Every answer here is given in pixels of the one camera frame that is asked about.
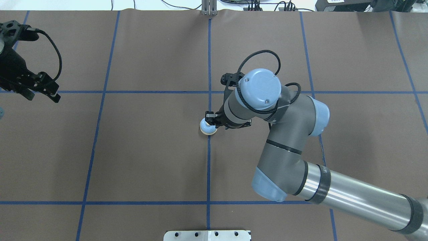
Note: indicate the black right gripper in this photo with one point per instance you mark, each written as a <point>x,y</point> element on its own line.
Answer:
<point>220,120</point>

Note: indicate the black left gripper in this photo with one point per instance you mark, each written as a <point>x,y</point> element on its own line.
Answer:
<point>14,71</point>

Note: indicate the blue bell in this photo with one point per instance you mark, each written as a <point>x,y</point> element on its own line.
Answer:
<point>204,128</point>

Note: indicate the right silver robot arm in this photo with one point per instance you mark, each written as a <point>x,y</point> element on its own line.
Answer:
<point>281,170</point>

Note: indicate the black usb hub left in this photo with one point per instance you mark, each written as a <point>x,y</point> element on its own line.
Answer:
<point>253,8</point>

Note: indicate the black usb hub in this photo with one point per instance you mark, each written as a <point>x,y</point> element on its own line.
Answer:
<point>288,7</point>
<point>253,8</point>

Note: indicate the black usb hub right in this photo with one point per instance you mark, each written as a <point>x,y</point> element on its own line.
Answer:
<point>288,7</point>

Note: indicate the black device top right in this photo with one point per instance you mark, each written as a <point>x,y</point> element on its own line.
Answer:
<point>363,5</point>

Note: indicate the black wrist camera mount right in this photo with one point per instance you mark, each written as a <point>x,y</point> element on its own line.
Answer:
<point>231,79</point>

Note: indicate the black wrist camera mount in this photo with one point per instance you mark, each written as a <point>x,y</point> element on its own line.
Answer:
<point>231,79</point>
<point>13,31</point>

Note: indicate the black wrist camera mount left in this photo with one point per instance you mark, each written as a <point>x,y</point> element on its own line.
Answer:
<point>13,31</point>

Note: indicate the aluminium frame post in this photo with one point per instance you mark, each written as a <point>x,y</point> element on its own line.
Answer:
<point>209,7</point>

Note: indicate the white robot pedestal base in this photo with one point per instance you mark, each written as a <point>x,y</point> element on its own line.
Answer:
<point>208,235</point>

